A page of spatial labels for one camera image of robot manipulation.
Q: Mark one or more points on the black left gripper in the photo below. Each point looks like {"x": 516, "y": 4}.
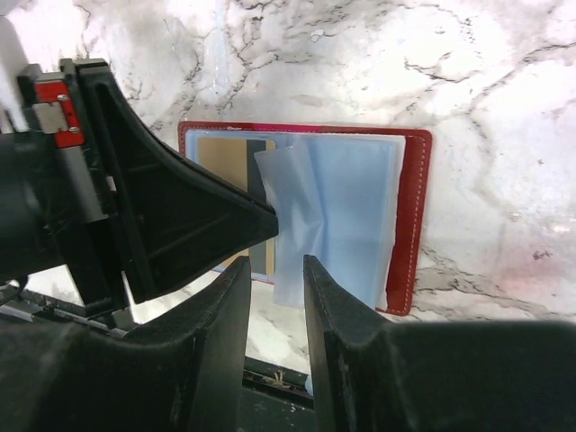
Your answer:
{"x": 90, "y": 187}

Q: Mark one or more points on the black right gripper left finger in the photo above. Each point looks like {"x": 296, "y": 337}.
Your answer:
{"x": 182, "y": 371}

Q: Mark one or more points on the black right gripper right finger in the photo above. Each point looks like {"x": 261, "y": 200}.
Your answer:
{"x": 371, "y": 374}

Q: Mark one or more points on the red leather card holder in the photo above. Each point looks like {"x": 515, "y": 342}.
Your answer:
{"x": 354, "y": 197}

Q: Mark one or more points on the tan card in holder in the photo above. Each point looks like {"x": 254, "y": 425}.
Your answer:
{"x": 234, "y": 161}

